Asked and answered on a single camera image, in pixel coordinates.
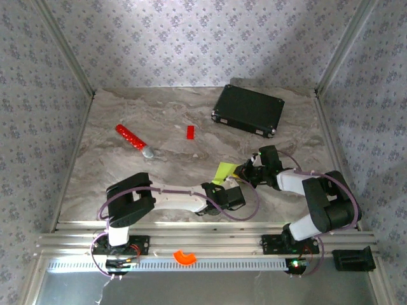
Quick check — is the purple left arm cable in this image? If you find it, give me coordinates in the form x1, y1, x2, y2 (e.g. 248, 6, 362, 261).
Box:
90, 177, 261, 280

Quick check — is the controller board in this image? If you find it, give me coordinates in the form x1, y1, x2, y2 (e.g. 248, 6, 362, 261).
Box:
105, 257, 141, 276
285, 257, 311, 276

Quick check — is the aluminium side rail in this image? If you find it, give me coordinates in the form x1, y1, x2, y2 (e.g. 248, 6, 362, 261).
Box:
49, 91, 96, 233
313, 90, 363, 231

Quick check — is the black plastic holder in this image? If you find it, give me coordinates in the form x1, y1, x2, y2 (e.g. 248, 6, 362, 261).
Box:
331, 245, 376, 273

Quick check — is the grey metal panel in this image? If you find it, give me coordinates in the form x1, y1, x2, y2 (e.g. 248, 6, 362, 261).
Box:
30, 269, 382, 305

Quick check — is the orange curved plastic piece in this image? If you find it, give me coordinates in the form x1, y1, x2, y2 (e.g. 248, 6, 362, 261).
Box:
172, 250, 198, 266

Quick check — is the right controller board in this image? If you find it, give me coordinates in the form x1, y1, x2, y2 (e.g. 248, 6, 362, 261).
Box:
285, 257, 311, 276

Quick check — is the black hard case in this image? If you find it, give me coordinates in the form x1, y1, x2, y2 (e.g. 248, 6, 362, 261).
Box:
210, 84, 286, 139

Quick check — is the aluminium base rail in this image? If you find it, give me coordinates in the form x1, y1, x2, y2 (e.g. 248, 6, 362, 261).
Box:
34, 220, 381, 258

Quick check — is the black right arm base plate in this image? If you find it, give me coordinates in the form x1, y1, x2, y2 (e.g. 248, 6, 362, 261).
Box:
261, 234, 321, 256

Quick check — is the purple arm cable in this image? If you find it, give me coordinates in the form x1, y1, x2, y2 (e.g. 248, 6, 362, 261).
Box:
90, 177, 261, 280
278, 149, 363, 278

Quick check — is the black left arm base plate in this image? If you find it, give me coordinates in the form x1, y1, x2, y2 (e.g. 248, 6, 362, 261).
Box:
92, 234, 151, 256

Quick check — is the aluminium frame post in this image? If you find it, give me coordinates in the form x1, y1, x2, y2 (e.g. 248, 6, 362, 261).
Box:
314, 0, 379, 96
31, 0, 96, 98

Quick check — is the grey slotted cable duct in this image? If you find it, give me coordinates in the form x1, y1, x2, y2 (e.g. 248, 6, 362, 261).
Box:
47, 257, 289, 273

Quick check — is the left controller board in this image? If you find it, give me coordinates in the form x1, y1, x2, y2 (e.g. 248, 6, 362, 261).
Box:
105, 257, 141, 276

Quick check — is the yellow-green paper sheet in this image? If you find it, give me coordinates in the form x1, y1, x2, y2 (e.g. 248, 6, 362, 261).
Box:
210, 162, 240, 186

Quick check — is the red toy microphone grey head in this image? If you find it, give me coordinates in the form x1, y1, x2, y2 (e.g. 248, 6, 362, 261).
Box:
114, 123, 156, 159

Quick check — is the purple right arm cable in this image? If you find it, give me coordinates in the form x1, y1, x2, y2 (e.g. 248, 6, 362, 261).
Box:
278, 149, 363, 278

